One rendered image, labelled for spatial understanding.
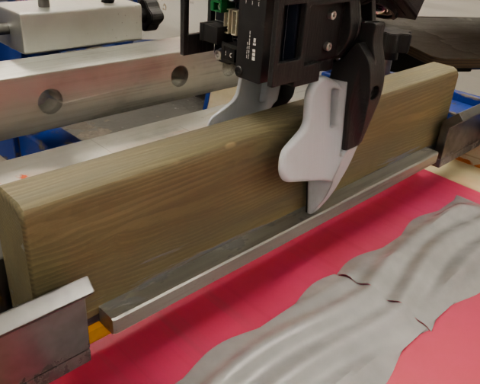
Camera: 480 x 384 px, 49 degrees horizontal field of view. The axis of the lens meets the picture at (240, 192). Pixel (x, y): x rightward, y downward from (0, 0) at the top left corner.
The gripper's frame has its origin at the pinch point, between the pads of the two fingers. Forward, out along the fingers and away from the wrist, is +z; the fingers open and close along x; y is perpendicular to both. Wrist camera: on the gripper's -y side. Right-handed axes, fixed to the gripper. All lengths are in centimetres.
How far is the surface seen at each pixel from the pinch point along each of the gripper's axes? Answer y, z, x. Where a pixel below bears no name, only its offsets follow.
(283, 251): 1.0, 5.3, 0.6
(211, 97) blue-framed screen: -183, 91, -212
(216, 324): 9.6, 5.3, 3.1
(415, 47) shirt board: -70, 6, -29
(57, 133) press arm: -0.4, 9.3, -36.3
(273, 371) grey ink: 10.0, 4.8, 7.9
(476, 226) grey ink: -12.6, 4.7, 8.5
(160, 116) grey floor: -156, 102, -228
